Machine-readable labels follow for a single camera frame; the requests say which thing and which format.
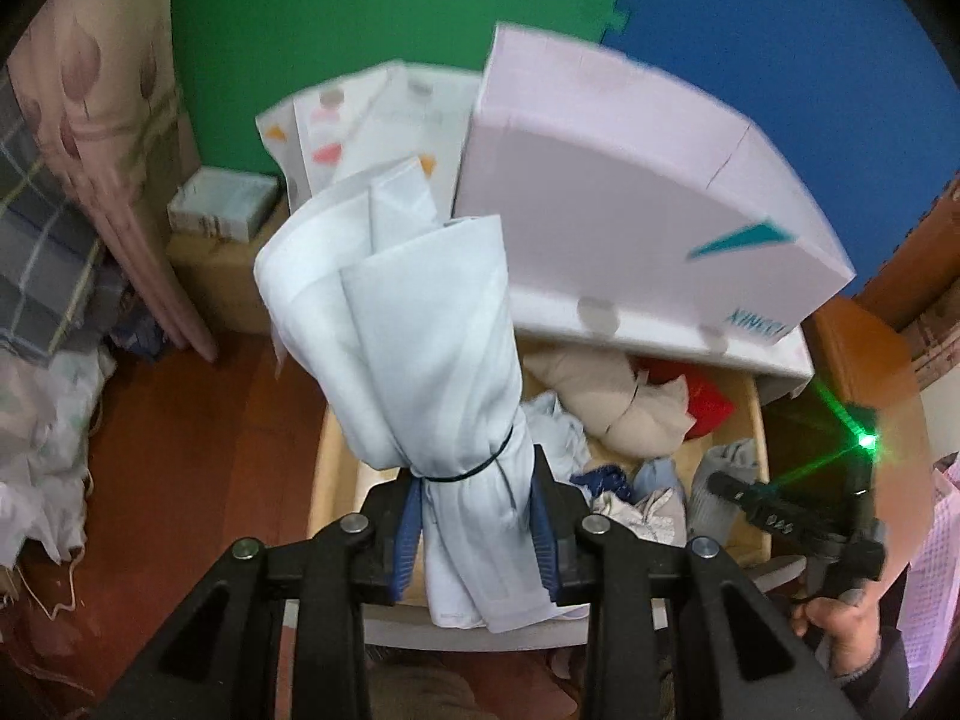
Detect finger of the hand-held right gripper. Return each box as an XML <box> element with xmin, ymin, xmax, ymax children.
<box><xmin>709</xmin><ymin>471</ymin><xmax>807</xmax><ymax>539</ymax></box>

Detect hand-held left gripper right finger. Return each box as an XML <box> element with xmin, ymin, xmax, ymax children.
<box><xmin>529</xmin><ymin>444</ymin><xmax>863</xmax><ymax>720</ymax></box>

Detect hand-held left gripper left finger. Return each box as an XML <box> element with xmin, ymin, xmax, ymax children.
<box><xmin>90</xmin><ymin>476</ymin><xmax>425</xmax><ymax>720</ymax></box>

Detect grey ribbed cloth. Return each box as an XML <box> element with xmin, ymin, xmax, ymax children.
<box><xmin>690</xmin><ymin>439</ymin><xmax>758</xmax><ymax>541</ymax></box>

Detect navy speckled sock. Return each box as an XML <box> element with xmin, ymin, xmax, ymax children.
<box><xmin>571</xmin><ymin>465</ymin><xmax>635</xmax><ymax>500</ymax></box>

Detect wooden drawer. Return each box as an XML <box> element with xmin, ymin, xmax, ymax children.
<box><xmin>307</xmin><ymin>345</ymin><xmax>773</xmax><ymax>653</ymax></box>

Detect red cloth item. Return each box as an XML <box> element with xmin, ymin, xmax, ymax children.
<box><xmin>646</xmin><ymin>360</ymin><xmax>737</xmax><ymax>440</ymax></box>

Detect white striped underwear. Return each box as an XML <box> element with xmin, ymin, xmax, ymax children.
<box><xmin>253</xmin><ymin>156</ymin><xmax>593</xmax><ymax>635</ymax></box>

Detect white cardboard box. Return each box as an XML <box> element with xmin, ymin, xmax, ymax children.
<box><xmin>452</xmin><ymin>22</ymin><xmax>857</xmax><ymax>391</ymax></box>

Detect person's right forearm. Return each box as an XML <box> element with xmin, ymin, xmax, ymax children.
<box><xmin>832</xmin><ymin>626</ymin><xmax>912</xmax><ymax>720</ymax></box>

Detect person's right hand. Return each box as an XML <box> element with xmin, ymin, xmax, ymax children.
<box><xmin>791</xmin><ymin>594</ymin><xmax>884</xmax><ymax>680</ymax></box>

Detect pink printed sheet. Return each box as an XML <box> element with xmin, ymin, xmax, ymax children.
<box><xmin>904</xmin><ymin>450</ymin><xmax>960</xmax><ymax>706</ymax></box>

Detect pale crumpled cloth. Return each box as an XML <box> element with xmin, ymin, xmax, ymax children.
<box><xmin>521</xmin><ymin>392</ymin><xmax>593</xmax><ymax>477</ymax></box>

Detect beige cloth bundle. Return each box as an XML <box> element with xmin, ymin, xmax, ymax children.
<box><xmin>525</xmin><ymin>345</ymin><xmax>691</xmax><ymax>458</ymax></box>

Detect brown wooden furniture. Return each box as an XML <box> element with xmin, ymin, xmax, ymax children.
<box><xmin>806</xmin><ymin>172</ymin><xmax>960</xmax><ymax>421</ymax></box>

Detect brown cardboard box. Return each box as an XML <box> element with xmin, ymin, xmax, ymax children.
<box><xmin>166</xmin><ymin>229</ymin><xmax>278</xmax><ymax>338</ymax></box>

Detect blue packet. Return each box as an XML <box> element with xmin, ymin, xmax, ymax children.
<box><xmin>109</xmin><ymin>300</ymin><xmax>177</xmax><ymax>361</ymax></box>

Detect white plastic bags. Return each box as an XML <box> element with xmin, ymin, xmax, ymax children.
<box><xmin>0</xmin><ymin>345</ymin><xmax>117</xmax><ymax>563</ymax></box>

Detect small white carton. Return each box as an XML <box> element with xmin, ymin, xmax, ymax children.
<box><xmin>166</xmin><ymin>167</ymin><xmax>280</xmax><ymax>242</ymax></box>

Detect grey plaid blanket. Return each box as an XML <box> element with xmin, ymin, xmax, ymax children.
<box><xmin>0</xmin><ymin>64</ymin><xmax>128</xmax><ymax>357</ymax></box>

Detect blue foam mat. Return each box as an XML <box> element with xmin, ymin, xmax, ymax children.
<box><xmin>600</xmin><ymin>0</ymin><xmax>960</xmax><ymax>301</ymax></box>

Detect pink patterned curtain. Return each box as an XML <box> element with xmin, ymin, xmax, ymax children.
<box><xmin>22</xmin><ymin>0</ymin><xmax>222</xmax><ymax>365</ymax></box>

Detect green foam mat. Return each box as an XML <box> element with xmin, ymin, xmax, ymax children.
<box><xmin>171</xmin><ymin>0</ymin><xmax>661</xmax><ymax>170</ymax></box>

